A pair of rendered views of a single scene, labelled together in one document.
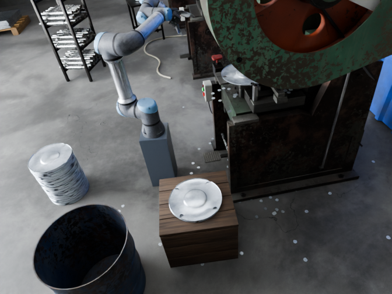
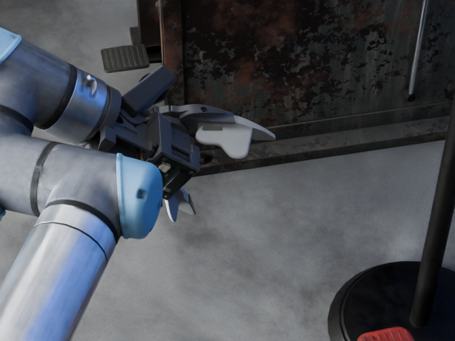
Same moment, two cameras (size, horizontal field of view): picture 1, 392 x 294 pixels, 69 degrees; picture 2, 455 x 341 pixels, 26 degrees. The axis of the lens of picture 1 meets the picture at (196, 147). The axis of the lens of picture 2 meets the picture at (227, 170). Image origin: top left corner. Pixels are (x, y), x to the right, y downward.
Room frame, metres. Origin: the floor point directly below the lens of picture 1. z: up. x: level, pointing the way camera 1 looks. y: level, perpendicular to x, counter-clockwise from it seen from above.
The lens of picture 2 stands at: (1.16, 0.10, 1.73)
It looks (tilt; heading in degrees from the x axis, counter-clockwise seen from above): 43 degrees down; 350
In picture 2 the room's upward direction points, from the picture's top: straight up
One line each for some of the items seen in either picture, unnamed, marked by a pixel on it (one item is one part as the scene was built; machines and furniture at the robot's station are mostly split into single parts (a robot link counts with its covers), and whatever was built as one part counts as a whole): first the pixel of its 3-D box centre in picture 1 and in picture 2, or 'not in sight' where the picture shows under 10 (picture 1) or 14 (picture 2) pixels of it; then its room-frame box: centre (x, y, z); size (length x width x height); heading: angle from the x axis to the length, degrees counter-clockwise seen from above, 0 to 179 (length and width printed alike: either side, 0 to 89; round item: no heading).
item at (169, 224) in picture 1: (198, 218); not in sight; (0.97, 0.04, 0.18); 0.40 x 0.38 x 0.35; 91
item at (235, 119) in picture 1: (301, 136); not in sight; (1.27, -0.63, 0.45); 0.92 x 0.12 x 0.90; 94
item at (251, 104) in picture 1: (265, 85); not in sight; (1.52, -0.48, 0.67); 0.45 x 0.30 x 0.06; 4
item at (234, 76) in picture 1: (245, 72); not in sight; (1.51, -0.35, 0.78); 0.29 x 0.29 x 0.01
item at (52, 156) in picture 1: (50, 157); not in sight; (1.50, 1.00, 0.35); 0.29 x 0.29 x 0.01
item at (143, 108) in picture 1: (147, 110); not in sight; (1.51, 0.27, 0.62); 0.13 x 0.12 x 0.14; 63
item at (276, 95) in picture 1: (277, 87); not in sight; (1.35, -0.49, 0.76); 0.17 x 0.06 x 0.10; 4
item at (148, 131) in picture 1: (152, 125); not in sight; (1.50, 0.26, 0.50); 0.15 x 0.15 x 0.10
